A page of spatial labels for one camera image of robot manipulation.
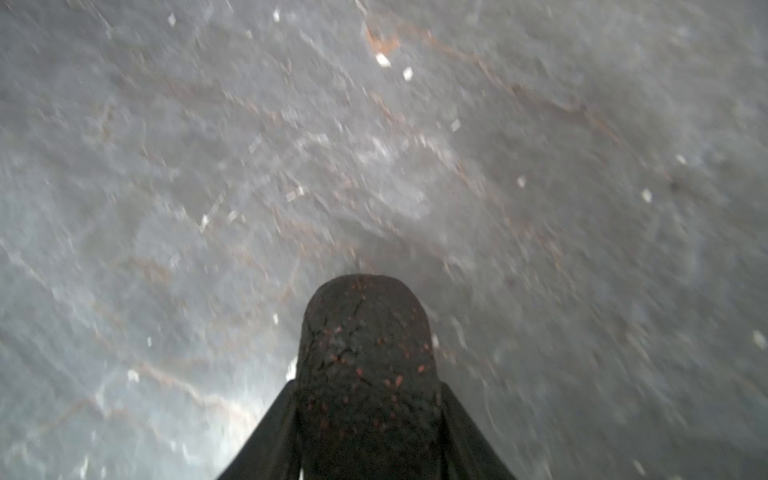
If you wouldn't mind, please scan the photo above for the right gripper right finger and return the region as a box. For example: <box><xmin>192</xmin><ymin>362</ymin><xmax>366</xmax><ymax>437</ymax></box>
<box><xmin>440</xmin><ymin>382</ymin><xmax>516</xmax><ymax>480</ymax></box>

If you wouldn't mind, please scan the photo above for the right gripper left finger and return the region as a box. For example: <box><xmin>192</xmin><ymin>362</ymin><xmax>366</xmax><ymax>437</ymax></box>
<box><xmin>219</xmin><ymin>380</ymin><xmax>300</xmax><ymax>480</ymax></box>

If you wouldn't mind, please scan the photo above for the black fake avocado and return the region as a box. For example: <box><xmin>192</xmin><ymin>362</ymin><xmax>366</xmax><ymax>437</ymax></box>
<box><xmin>296</xmin><ymin>274</ymin><xmax>441</xmax><ymax>479</ymax></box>

